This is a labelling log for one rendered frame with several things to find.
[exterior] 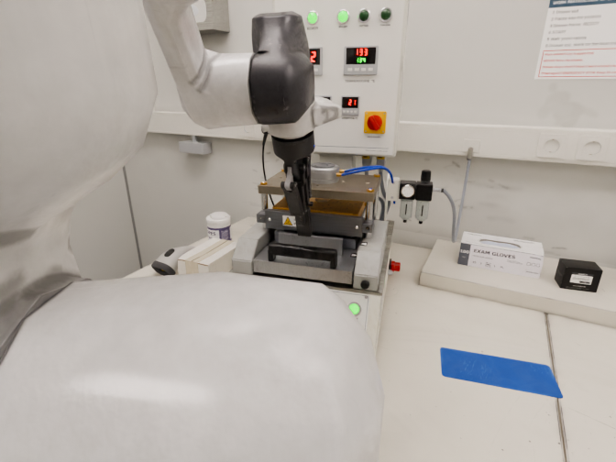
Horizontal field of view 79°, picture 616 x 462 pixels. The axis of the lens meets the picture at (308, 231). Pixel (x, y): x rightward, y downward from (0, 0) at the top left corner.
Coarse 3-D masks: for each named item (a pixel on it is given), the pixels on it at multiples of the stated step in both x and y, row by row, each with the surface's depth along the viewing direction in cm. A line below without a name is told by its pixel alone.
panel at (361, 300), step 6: (336, 294) 79; (342, 294) 79; (348, 294) 79; (354, 294) 78; (360, 294) 78; (366, 294) 78; (348, 300) 79; (354, 300) 78; (360, 300) 78; (366, 300) 78; (348, 306) 78; (360, 306) 78; (366, 306) 78; (360, 312) 78; (366, 312) 78; (360, 318) 78; (366, 318) 78; (366, 324) 77; (366, 330) 77
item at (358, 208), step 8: (280, 200) 94; (312, 200) 94; (320, 200) 93; (328, 200) 93; (336, 200) 94; (344, 200) 94; (272, 208) 89; (280, 208) 89; (288, 208) 88; (312, 208) 88; (320, 208) 88; (328, 208) 88; (336, 208) 88; (344, 208) 88; (352, 208) 88; (360, 208) 88
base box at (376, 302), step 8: (392, 264) 117; (400, 264) 118; (384, 288) 99; (376, 296) 78; (384, 296) 105; (376, 304) 77; (368, 312) 78; (376, 312) 77; (368, 320) 78; (376, 320) 77; (368, 328) 77; (376, 328) 77; (376, 336) 78; (376, 344) 81
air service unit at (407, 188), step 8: (424, 176) 98; (392, 184) 100; (400, 184) 99; (408, 184) 98; (416, 184) 99; (424, 184) 98; (432, 184) 98; (392, 192) 101; (400, 192) 100; (408, 192) 98; (416, 192) 99; (424, 192) 98; (432, 192) 98; (392, 200) 102; (408, 200) 101; (416, 200) 100; (424, 200) 99; (400, 208) 103; (408, 208) 102; (416, 208) 102; (424, 208) 100; (400, 216) 104; (408, 216) 102; (416, 216) 102; (424, 216) 101
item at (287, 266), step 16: (272, 240) 93; (288, 240) 87; (304, 240) 86; (320, 240) 85; (336, 240) 84; (272, 272) 83; (288, 272) 82; (304, 272) 80; (320, 272) 79; (336, 272) 78; (352, 272) 78
